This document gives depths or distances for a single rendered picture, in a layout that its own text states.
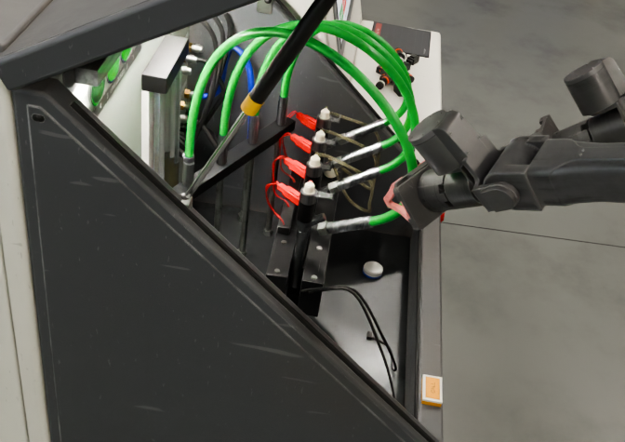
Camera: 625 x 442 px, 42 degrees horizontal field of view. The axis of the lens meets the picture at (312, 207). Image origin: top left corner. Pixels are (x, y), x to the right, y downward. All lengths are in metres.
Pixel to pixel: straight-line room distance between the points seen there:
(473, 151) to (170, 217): 0.36
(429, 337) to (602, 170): 0.58
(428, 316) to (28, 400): 0.65
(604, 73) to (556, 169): 0.32
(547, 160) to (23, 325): 0.70
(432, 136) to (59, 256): 0.48
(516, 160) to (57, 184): 0.52
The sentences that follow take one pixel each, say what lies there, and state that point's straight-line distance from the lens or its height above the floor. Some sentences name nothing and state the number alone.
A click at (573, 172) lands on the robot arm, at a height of 1.45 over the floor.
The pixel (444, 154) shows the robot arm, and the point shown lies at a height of 1.40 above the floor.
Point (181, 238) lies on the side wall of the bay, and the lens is 0.98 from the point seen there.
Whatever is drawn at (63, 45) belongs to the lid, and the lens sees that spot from 0.86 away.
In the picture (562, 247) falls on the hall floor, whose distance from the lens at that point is 3.32.
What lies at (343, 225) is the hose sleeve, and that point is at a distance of 1.22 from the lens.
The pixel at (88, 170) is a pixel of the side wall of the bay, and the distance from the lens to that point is 0.96.
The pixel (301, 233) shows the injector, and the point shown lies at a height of 1.05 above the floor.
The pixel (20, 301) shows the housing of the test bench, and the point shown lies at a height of 1.13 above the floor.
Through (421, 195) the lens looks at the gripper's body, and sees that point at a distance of 1.07.
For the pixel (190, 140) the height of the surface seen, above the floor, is 1.19.
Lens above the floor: 1.91
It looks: 37 degrees down
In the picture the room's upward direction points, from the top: 9 degrees clockwise
